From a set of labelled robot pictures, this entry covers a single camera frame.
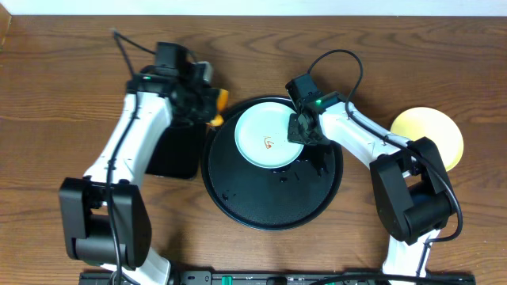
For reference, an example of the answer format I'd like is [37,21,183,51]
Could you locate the yellow green scrub sponge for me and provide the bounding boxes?
[208,89,229,127]

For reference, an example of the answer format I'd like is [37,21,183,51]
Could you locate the light blue plate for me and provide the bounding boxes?
[234,102,303,169]

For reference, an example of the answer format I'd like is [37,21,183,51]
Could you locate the yellow plate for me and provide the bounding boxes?
[390,107,464,171]

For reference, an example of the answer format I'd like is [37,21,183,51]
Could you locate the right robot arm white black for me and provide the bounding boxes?
[288,91,463,277]

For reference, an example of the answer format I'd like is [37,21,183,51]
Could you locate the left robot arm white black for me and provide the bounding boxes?
[59,61,228,284]

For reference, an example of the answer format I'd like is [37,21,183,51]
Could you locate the black rectangular tray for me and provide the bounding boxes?
[146,121,207,179]

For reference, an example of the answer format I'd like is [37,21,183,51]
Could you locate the black round tray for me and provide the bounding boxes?
[201,97,343,231]

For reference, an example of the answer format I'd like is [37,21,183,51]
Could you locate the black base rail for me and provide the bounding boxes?
[78,271,477,285]

